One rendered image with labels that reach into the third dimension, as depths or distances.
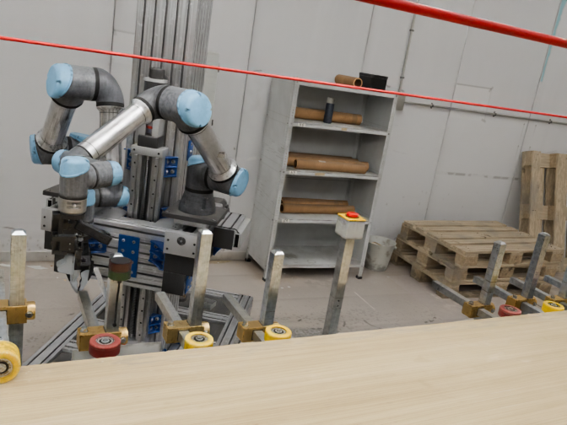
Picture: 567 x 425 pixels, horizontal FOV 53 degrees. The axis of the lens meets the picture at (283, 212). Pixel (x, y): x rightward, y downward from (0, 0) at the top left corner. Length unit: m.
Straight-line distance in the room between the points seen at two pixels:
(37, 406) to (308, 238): 3.84
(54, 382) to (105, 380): 0.11
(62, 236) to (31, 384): 0.43
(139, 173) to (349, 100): 2.73
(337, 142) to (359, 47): 0.79
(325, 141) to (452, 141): 1.36
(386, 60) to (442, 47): 0.58
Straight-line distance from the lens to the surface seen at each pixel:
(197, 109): 1.89
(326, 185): 4.91
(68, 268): 1.73
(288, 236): 4.90
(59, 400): 1.40
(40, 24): 4.18
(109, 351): 1.58
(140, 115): 1.93
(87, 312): 1.85
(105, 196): 2.06
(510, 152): 6.10
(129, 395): 1.41
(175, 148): 2.47
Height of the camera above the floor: 1.70
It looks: 15 degrees down
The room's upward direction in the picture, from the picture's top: 9 degrees clockwise
